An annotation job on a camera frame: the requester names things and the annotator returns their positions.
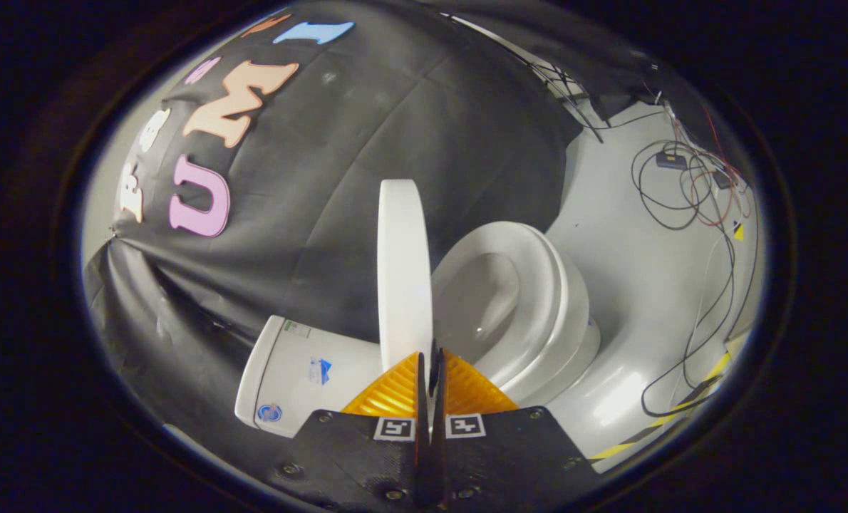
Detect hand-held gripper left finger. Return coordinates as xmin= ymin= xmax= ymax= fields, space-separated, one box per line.
xmin=267 ymin=351 xmax=433 ymax=510

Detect yellow black floor tape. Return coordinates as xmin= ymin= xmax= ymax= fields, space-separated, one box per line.
xmin=588 ymin=351 xmax=733 ymax=462

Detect white ceramic toilet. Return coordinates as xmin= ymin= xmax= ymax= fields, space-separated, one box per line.
xmin=234 ymin=221 xmax=601 ymax=437

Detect thin red cable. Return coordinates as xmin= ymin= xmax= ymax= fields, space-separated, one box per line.
xmin=670 ymin=107 xmax=749 ymax=227

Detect white toilet lid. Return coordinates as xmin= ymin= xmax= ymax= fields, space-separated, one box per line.
xmin=378 ymin=179 xmax=435 ymax=375

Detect black floor cable tangle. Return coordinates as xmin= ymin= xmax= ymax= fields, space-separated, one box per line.
xmin=631 ymin=107 xmax=761 ymax=418

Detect black tripod stand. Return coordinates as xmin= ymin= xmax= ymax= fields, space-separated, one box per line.
xmin=460 ymin=14 xmax=608 ymax=145

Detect black backdrop cloth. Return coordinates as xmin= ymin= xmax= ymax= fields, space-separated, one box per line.
xmin=82 ymin=0 xmax=589 ymax=457

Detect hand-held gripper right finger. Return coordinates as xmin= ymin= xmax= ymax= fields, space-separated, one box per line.
xmin=431 ymin=348 xmax=604 ymax=510

